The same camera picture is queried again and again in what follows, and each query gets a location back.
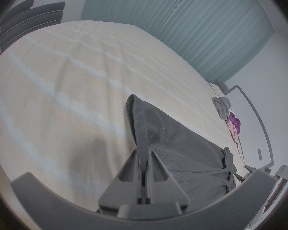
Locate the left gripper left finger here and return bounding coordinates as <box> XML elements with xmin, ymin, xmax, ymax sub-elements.
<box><xmin>98</xmin><ymin>149</ymin><xmax>143</xmax><ymax>211</ymax></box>

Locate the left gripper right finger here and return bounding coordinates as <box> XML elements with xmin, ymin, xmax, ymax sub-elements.
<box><xmin>146</xmin><ymin>150</ymin><xmax>191</xmax><ymax>209</ymax></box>

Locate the black T-shirt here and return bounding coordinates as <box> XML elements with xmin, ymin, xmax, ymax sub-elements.
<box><xmin>125</xmin><ymin>94</ymin><xmax>238</xmax><ymax>197</ymax></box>

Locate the bed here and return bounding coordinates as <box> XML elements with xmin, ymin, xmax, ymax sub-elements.
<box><xmin>0</xmin><ymin>20</ymin><xmax>275</xmax><ymax>213</ymax></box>

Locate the pink garment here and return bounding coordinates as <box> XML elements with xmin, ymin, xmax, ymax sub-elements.
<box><xmin>228</xmin><ymin>124</ymin><xmax>239</xmax><ymax>143</ymax></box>

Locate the purple garment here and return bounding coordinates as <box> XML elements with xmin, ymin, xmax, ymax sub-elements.
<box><xmin>227</xmin><ymin>112</ymin><xmax>241</xmax><ymax>134</ymax></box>

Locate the grey garment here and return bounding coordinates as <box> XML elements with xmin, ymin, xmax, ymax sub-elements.
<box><xmin>211</xmin><ymin>96</ymin><xmax>231</xmax><ymax>120</ymax></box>

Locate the blue-green curtain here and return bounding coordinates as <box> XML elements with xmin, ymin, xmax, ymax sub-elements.
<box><xmin>156</xmin><ymin>0</ymin><xmax>275</xmax><ymax>82</ymax></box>
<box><xmin>80</xmin><ymin>0</ymin><xmax>200</xmax><ymax>33</ymax></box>

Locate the black chest of drawers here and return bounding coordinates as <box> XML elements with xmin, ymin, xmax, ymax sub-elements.
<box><xmin>0</xmin><ymin>0</ymin><xmax>66</xmax><ymax>50</ymax></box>

